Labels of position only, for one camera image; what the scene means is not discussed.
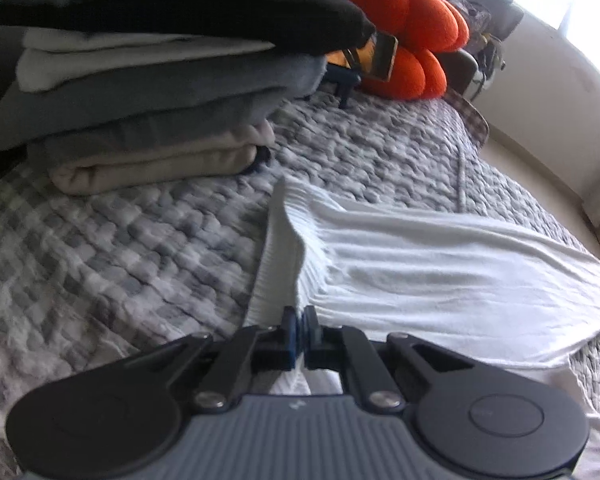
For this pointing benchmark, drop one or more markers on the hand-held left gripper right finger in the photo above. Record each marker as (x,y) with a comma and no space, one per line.
(310,330)

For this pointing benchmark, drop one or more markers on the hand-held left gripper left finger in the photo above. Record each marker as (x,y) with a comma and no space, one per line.
(291,330)

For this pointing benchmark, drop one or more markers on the white pants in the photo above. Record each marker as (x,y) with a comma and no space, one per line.
(430,270)

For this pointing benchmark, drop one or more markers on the grey checked quilt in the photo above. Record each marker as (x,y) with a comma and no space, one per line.
(105,260)

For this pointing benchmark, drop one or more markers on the beige folded garment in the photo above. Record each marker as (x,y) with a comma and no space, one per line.
(155,165)

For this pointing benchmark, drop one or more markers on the blue phone stand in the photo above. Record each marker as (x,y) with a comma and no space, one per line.
(345,80)

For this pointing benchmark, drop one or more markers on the brown checked sheet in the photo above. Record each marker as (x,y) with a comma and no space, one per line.
(472,120)

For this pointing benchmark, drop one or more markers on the light grey folded garment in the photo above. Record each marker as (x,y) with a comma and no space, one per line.
(205,77)

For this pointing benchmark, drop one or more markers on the dark grey folded garment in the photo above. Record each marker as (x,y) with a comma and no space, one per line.
(105,120)

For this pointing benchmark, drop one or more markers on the smartphone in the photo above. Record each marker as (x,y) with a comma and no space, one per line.
(375,55)

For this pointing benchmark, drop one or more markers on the white folded garment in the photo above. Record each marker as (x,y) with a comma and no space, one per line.
(105,60)

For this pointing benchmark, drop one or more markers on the orange pumpkin cushion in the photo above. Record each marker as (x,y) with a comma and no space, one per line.
(405,10)

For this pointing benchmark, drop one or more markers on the grey backpack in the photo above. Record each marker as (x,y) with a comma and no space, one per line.
(475,15)

